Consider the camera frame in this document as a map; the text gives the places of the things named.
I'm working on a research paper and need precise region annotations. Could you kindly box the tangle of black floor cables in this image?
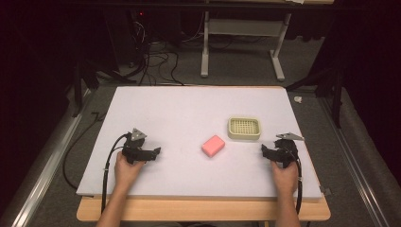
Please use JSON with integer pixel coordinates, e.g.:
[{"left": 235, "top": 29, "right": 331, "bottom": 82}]
[{"left": 126, "top": 18, "right": 187, "bottom": 87}]

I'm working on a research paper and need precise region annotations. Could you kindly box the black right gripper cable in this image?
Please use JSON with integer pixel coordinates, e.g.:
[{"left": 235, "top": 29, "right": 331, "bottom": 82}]
[{"left": 290, "top": 148, "right": 304, "bottom": 216}]

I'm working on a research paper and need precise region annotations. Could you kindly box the cream soap dish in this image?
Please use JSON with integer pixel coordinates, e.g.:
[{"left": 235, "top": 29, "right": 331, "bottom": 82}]
[{"left": 227, "top": 116, "right": 262, "bottom": 141}]

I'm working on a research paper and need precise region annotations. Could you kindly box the person's left hand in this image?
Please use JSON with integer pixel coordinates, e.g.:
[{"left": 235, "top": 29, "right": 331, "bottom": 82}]
[{"left": 113, "top": 150, "right": 147, "bottom": 192}]

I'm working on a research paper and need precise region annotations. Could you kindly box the pink sponge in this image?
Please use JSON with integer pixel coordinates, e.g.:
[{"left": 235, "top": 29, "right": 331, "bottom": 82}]
[{"left": 201, "top": 134, "right": 226, "bottom": 158}]

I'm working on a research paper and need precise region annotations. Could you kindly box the black floor cable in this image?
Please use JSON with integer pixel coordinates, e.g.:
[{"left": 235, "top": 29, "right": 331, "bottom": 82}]
[{"left": 61, "top": 111, "right": 108, "bottom": 191}]

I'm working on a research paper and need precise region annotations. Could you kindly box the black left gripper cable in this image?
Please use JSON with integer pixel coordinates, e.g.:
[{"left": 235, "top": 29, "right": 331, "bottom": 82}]
[{"left": 100, "top": 131, "right": 131, "bottom": 214}]

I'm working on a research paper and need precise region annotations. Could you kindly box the black stand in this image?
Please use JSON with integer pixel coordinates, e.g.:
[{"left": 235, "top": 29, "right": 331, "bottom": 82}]
[
  {"left": 64, "top": 60, "right": 136, "bottom": 118},
  {"left": 285, "top": 67, "right": 344, "bottom": 129}
]

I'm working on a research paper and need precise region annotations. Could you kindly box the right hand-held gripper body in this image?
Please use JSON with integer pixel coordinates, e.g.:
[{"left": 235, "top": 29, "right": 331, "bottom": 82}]
[{"left": 272, "top": 131, "right": 305, "bottom": 169}]

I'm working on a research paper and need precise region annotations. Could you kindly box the person's right hand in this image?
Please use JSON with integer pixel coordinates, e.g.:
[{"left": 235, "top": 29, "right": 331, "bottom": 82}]
[{"left": 270, "top": 160, "right": 299, "bottom": 198}]

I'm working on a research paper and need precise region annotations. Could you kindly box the white foam mat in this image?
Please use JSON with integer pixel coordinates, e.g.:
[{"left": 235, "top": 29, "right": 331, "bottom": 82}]
[{"left": 76, "top": 85, "right": 323, "bottom": 201}]

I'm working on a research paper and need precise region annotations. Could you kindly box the metal rail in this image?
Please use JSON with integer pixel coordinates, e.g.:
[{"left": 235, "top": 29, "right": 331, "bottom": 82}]
[
  {"left": 318, "top": 96, "right": 393, "bottom": 227},
  {"left": 9, "top": 91, "right": 93, "bottom": 227}
]

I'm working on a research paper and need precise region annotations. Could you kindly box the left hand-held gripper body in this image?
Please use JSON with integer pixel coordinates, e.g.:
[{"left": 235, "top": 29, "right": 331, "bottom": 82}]
[{"left": 121, "top": 128, "right": 150, "bottom": 166}]

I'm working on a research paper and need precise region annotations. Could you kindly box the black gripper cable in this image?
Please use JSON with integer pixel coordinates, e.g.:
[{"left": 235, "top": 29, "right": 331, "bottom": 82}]
[
  {"left": 290, "top": 148, "right": 304, "bottom": 216},
  {"left": 100, "top": 131, "right": 131, "bottom": 214}
]

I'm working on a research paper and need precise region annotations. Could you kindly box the white desk frame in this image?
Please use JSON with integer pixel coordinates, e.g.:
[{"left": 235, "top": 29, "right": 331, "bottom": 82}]
[{"left": 200, "top": 10, "right": 293, "bottom": 82}]

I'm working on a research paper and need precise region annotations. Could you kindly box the wooden table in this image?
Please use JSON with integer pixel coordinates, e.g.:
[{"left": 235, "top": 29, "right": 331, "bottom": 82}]
[{"left": 76, "top": 194, "right": 332, "bottom": 222}]

